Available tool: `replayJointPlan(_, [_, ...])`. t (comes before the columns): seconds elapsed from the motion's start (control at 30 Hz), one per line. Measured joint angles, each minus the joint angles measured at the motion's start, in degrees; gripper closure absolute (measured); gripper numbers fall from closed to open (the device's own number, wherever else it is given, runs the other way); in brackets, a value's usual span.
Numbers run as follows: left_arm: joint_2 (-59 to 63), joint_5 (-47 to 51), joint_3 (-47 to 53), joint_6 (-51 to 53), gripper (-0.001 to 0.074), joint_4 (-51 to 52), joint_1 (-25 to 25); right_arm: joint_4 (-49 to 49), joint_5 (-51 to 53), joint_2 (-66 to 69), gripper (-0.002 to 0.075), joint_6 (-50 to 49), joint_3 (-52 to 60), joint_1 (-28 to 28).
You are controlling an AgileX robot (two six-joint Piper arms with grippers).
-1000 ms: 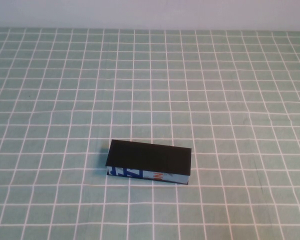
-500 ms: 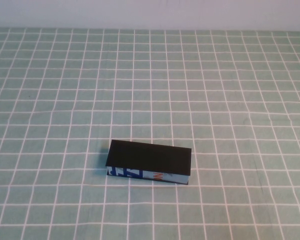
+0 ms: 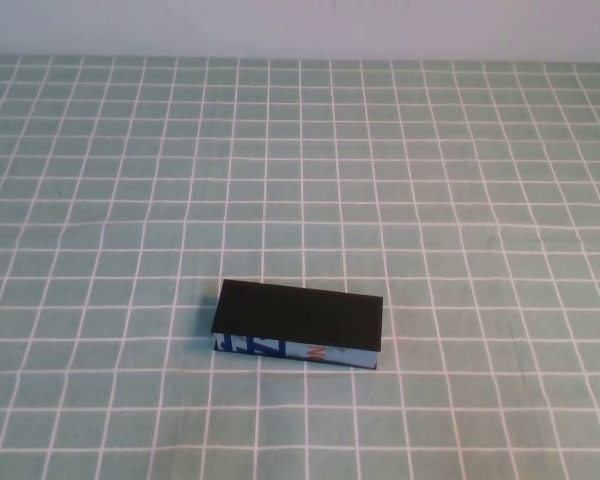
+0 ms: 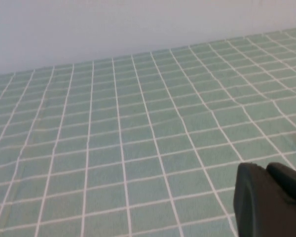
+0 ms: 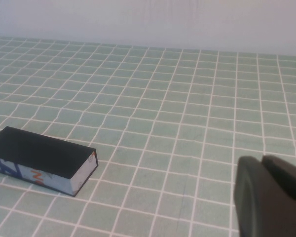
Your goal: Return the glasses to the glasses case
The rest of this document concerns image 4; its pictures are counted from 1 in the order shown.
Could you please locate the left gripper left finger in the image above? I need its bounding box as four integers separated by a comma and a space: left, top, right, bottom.
233, 162, 296, 237

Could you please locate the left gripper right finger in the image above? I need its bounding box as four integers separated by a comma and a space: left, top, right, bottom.
265, 161, 296, 206

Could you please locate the green checked tablecloth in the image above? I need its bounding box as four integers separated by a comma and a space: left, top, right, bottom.
0, 26, 296, 237

